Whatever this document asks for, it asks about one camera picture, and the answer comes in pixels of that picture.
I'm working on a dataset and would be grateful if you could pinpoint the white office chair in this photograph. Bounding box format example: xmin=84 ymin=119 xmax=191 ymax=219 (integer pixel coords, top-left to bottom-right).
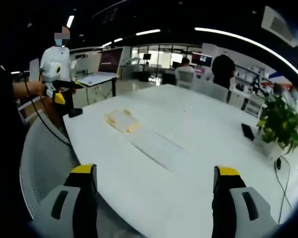
xmin=175 ymin=68 xmax=196 ymax=90
xmin=191 ymin=79 xmax=229 ymax=103

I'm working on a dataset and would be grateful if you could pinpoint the computer monitor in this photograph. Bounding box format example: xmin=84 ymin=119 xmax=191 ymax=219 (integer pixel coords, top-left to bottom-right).
xmin=191 ymin=53 xmax=213 ymax=67

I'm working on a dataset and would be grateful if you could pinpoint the person's left hand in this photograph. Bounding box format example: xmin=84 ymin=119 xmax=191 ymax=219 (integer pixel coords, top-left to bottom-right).
xmin=28 ymin=81 xmax=46 ymax=97

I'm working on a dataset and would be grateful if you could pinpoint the white plant pot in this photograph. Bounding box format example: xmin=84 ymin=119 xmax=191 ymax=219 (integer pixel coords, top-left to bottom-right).
xmin=263 ymin=138 xmax=290 ymax=161

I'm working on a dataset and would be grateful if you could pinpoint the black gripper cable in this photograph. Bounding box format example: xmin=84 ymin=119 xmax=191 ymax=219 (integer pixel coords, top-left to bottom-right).
xmin=23 ymin=71 xmax=72 ymax=146

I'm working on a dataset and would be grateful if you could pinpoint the white table cable cover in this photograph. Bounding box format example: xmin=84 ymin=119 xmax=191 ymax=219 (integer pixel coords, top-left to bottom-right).
xmin=129 ymin=129 xmax=191 ymax=172

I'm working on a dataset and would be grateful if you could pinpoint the person's black shirt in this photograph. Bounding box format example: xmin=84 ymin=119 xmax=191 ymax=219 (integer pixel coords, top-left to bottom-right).
xmin=0 ymin=64 xmax=30 ymax=224

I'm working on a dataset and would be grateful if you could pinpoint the ceiling air vent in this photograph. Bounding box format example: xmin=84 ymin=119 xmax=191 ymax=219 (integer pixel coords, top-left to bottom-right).
xmin=260 ymin=5 xmax=298 ymax=48

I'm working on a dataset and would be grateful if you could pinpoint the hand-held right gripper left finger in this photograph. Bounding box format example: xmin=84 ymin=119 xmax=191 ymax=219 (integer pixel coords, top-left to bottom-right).
xmin=36 ymin=163 xmax=99 ymax=238

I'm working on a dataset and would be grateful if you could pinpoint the white mesh chair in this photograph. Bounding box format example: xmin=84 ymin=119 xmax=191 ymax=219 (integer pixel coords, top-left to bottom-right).
xmin=19 ymin=118 xmax=81 ymax=220

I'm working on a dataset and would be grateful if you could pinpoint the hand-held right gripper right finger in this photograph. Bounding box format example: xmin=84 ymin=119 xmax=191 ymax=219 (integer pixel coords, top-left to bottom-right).
xmin=212 ymin=165 xmax=280 ymax=238

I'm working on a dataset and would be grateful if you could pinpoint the green potted plant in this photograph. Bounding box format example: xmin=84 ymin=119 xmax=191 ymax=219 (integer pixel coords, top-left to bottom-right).
xmin=256 ymin=93 xmax=298 ymax=157

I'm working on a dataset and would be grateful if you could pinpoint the small black object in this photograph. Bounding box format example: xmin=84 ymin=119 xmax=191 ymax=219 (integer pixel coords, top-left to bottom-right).
xmin=68 ymin=108 xmax=83 ymax=119

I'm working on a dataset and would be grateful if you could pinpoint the black phone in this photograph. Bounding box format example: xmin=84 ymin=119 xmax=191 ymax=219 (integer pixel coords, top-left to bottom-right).
xmin=241 ymin=123 xmax=255 ymax=141

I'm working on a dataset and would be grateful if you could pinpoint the long curved ceiling light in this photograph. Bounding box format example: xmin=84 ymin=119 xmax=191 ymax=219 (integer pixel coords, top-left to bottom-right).
xmin=194 ymin=26 xmax=298 ymax=86

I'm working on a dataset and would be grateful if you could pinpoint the clear bag with yellow pieces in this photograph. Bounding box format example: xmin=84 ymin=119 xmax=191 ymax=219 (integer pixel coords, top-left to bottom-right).
xmin=103 ymin=109 xmax=143 ymax=134

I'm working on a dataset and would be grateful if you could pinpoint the white cabinet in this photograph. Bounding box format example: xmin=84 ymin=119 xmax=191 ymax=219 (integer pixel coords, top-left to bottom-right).
xmin=245 ymin=96 xmax=267 ymax=118

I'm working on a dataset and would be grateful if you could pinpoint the thin black cable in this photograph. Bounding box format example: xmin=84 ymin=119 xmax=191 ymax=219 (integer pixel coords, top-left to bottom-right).
xmin=274 ymin=155 xmax=293 ymax=225

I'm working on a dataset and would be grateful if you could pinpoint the white side desk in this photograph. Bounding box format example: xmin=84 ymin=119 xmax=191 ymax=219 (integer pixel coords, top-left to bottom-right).
xmin=76 ymin=72 xmax=119 ymax=105

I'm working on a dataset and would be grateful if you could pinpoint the dark red display screen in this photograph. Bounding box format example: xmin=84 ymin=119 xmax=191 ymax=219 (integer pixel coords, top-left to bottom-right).
xmin=98 ymin=48 xmax=124 ymax=75

